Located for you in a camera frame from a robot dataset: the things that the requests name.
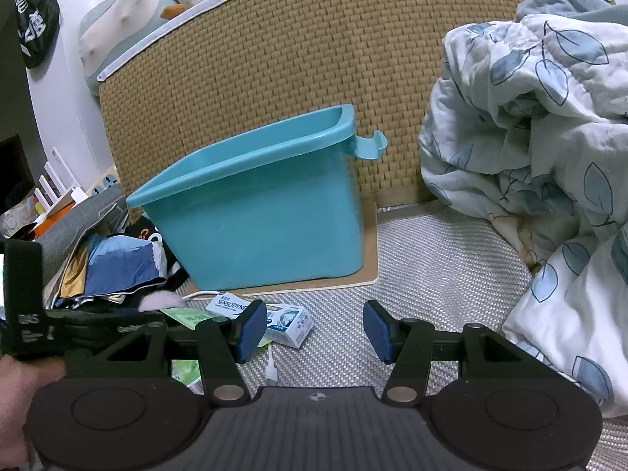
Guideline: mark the pale green pillow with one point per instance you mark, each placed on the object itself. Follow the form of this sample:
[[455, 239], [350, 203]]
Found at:
[[122, 14]]

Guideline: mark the grey woven mat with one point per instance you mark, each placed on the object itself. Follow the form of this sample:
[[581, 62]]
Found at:
[[441, 274]]

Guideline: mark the gold cloth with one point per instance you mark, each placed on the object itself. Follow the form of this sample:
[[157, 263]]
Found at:
[[73, 274]]

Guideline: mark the leaf print blanket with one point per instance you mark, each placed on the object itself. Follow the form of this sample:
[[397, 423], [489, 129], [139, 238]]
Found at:
[[539, 132]]

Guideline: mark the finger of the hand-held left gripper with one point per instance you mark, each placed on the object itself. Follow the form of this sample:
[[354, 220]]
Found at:
[[98, 318]]

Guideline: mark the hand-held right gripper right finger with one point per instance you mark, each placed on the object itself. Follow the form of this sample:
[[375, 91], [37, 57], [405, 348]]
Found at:
[[378, 332]]

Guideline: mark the white blue toothpaste box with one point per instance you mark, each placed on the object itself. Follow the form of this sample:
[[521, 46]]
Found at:
[[290, 326]]

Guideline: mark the green sachet packet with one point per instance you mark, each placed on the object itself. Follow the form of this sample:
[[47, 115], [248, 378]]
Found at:
[[184, 318]]

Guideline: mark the teal plastic bin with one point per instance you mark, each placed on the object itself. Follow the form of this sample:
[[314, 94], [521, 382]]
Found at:
[[260, 216]]

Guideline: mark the black printed cloth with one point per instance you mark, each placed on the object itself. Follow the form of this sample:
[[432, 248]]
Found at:
[[140, 231]]

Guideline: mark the pink fluffy ball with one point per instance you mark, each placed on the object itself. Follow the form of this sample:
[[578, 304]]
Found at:
[[157, 299]]

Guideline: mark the blue cloth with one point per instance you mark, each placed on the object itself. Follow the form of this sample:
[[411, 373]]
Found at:
[[122, 265]]

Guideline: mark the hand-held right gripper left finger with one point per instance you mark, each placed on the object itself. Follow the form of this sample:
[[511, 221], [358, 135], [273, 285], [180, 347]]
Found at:
[[251, 331]]

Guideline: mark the white router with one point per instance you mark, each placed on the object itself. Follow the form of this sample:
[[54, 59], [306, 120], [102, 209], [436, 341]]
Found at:
[[64, 191]]

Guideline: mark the brown woven rattan mat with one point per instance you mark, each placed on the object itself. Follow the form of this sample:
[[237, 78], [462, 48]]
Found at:
[[294, 59]]

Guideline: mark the black hanging bag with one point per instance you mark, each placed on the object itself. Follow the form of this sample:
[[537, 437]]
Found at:
[[37, 24]]

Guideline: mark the person's left hand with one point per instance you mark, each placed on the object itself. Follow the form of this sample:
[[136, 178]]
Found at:
[[14, 395]]

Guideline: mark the brown cardboard sheet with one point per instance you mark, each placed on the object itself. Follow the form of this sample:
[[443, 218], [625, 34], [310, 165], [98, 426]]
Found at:
[[370, 255]]

